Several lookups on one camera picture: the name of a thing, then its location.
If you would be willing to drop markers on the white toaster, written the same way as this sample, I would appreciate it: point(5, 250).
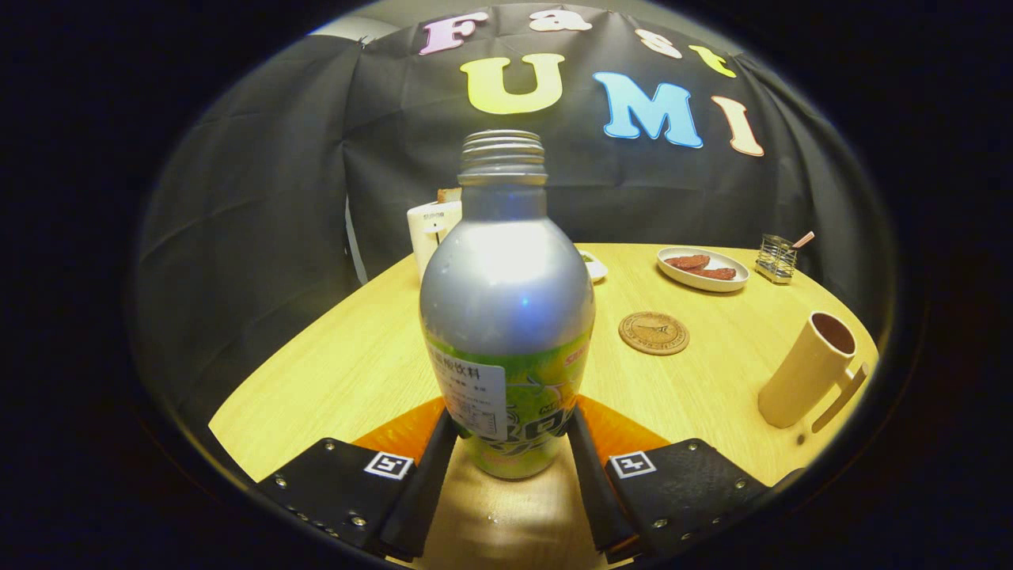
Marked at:
point(431, 233)

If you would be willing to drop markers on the brown meat slice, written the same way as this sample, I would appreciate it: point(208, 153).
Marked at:
point(687, 261)
point(715, 274)

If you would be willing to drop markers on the white oval plate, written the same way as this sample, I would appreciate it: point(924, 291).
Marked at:
point(700, 283)

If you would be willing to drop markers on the pink checked straw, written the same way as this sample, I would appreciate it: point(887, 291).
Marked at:
point(804, 239)

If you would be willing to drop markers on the silver green juice bottle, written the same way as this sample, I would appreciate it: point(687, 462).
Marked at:
point(506, 301)

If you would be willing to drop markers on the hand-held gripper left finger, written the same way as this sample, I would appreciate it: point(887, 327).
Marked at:
point(411, 507)

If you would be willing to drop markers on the white divided dish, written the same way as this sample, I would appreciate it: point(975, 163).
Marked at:
point(596, 269)

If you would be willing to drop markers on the toast slice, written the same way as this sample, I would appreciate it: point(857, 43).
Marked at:
point(449, 195)

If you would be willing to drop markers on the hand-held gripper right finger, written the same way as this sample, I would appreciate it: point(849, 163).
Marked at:
point(601, 499)

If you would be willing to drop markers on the wooden table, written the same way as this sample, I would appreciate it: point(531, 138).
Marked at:
point(356, 372)

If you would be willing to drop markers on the round cork coaster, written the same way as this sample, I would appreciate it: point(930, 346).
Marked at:
point(654, 333)

